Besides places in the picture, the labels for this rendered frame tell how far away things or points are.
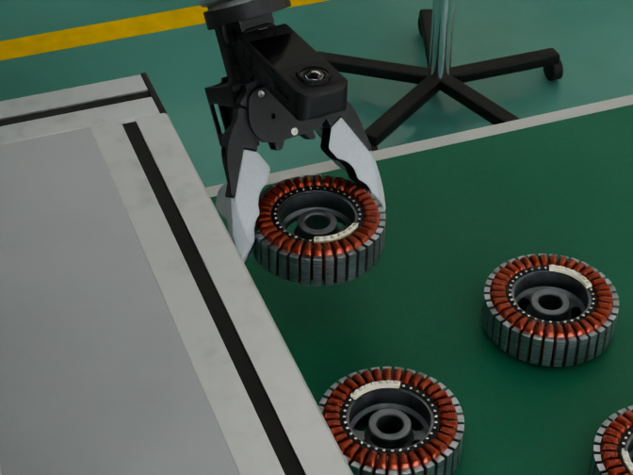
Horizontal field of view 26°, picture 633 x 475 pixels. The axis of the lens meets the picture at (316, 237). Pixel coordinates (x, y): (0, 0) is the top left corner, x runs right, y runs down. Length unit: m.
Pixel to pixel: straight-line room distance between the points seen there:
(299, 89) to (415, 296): 0.25
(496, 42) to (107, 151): 2.33
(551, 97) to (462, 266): 1.65
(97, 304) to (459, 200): 0.71
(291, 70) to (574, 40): 2.04
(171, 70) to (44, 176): 2.21
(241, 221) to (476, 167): 0.33
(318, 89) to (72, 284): 0.42
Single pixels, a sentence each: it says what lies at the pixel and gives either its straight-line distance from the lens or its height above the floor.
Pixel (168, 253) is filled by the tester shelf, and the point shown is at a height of 1.11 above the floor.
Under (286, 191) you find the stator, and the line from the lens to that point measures 1.15.
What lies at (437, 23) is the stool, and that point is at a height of 0.19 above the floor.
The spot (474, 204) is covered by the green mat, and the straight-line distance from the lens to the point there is 1.31.
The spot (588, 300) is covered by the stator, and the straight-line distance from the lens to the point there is 1.17.
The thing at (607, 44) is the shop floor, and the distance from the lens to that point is 3.07.
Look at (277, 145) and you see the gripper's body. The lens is 1.11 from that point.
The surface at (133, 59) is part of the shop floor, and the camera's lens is 2.98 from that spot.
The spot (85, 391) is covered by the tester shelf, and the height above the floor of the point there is 1.11.
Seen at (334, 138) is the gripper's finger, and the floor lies 0.89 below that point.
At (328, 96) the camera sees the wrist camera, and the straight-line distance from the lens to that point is 1.04.
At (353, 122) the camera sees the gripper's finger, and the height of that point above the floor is 0.90.
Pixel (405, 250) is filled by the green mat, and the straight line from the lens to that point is 1.25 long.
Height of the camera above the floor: 1.54
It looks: 39 degrees down
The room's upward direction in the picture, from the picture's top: straight up
